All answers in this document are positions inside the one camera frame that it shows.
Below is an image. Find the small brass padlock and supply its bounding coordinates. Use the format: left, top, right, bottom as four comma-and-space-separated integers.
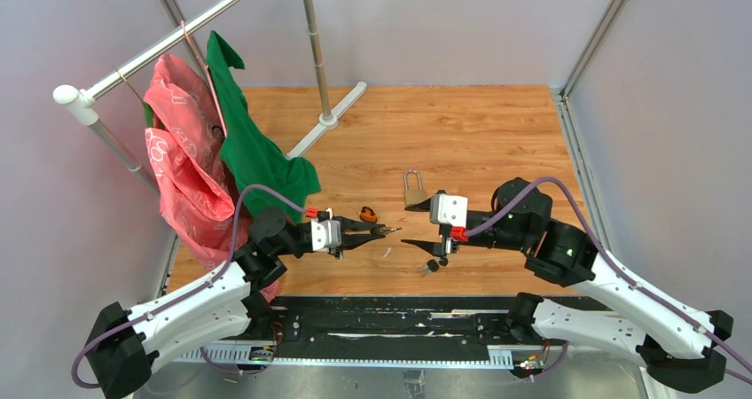
372, 226, 402, 235

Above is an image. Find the pink patterned garment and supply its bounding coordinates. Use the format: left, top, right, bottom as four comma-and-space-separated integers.
145, 53, 251, 271

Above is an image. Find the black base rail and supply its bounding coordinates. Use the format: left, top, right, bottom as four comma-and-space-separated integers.
177, 295, 567, 378

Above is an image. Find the orange black Opel padlock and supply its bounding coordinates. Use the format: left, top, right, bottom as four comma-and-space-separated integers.
359, 206, 379, 223

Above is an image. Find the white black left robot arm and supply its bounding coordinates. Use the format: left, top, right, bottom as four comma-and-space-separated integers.
84, 207, 391, 398

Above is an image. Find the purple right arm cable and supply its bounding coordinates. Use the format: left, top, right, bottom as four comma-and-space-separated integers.
450, 176, 752, 386

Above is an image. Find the aluminium frame post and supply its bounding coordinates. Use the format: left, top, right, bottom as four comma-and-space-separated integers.
552, 0, 677, 399

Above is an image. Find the green garment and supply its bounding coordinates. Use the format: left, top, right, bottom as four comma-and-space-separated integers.
206, 31, 321, 207

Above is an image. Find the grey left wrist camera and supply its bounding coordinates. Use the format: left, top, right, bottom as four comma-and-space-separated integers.
310, 219, 342, 255

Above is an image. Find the white metal clothes rack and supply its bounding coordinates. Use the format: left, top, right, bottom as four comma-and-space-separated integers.
52, 0, 368, 192

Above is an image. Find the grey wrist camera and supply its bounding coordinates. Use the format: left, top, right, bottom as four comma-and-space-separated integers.
310, 219, 342, 255
429, 193, 468, 228

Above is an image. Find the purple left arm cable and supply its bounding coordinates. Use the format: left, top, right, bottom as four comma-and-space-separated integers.
70, 184, 319, 390

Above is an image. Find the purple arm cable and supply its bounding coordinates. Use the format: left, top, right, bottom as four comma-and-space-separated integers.
70, 184, 319, 390
450, 176, 752, 386

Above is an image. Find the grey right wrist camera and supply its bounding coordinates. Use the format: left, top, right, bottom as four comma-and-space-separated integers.
429, 193, 468, 228

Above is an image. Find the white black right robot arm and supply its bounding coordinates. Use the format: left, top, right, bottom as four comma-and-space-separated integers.
406, 177, 733, 394

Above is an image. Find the large brass padlock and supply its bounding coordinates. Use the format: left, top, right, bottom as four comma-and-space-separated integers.
403, 169, 428, 207

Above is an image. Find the black-headed key bunch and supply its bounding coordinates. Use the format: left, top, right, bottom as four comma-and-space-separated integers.
418, 256, 449, 277

